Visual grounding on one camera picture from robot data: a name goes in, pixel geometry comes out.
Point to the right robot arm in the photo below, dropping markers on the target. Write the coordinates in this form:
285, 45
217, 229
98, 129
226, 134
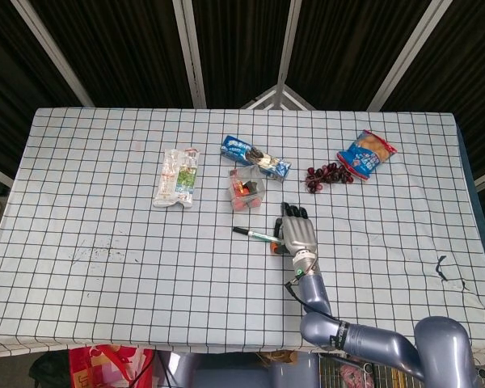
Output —
315, 291

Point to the white triangular partition foot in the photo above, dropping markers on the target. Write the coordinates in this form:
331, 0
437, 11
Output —
279, 97

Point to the clear box with red sweets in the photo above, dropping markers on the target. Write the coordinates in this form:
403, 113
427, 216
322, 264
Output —
246, 190

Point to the black bag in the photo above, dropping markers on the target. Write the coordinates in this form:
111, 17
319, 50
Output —
48, 372

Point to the white green marker body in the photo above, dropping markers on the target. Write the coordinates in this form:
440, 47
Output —
260, 236

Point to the white green snack packet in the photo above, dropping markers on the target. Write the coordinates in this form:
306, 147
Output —
177, 178

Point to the white metal partition post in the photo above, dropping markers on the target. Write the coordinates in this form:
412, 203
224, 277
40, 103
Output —
288, 44
408, 56
190, 52
52, 52

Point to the blue red snack bag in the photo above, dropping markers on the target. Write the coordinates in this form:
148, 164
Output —
365, 155

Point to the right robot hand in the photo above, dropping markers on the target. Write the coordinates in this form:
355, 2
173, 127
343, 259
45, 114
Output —
301, 234

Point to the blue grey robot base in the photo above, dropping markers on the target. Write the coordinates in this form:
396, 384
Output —
226, 376

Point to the brown paper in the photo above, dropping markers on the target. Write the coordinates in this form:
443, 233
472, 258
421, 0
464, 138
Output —
277, 356

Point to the red grape bunch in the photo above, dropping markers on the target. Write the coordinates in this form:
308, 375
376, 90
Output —
323, 175

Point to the blue cookie box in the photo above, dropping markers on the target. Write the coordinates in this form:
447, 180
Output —
236, 148

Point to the red shopping bag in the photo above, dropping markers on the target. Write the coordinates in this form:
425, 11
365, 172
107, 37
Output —
105, 368

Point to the black marker cap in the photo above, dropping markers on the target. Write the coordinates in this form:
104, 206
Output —
239, 230

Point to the white checked tablecloth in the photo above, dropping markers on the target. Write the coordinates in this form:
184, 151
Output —
145, 275

